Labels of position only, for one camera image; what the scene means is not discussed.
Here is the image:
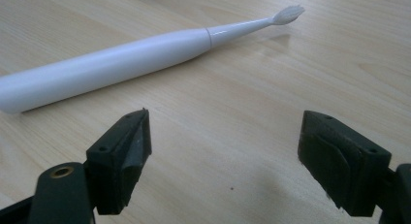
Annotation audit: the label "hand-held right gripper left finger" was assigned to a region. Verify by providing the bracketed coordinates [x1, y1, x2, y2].
[84, 108, 153, 216]

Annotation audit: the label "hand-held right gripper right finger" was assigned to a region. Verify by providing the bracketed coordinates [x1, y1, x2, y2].
[297, 110, 393, 218]

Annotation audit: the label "white electric toothbrush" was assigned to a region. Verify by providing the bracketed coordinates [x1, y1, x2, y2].
[0, 4, 306, 114]

